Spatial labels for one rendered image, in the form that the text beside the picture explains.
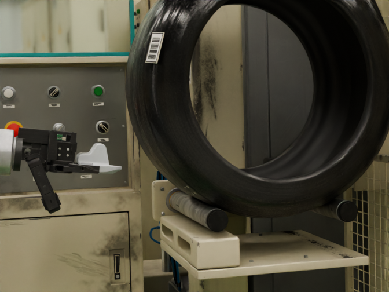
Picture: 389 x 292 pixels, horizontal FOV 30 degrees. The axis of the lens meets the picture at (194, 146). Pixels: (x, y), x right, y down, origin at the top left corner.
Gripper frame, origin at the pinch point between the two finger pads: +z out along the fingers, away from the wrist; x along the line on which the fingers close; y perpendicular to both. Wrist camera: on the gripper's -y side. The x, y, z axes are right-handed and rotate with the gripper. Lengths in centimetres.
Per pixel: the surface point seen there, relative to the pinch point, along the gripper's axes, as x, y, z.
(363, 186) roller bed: 20, 0, 66
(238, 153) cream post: 26.6, 4.9, 34.6
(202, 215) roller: -6.8, -7.2, 17.3
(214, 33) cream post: 26.5, 33.8, 25.5
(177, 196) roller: 18.4, -5.9, 17.9
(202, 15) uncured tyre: -11.6, 31.7, 12.4
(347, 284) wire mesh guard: 28, -27, 68
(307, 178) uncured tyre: -11.8, 2.3, 37.0
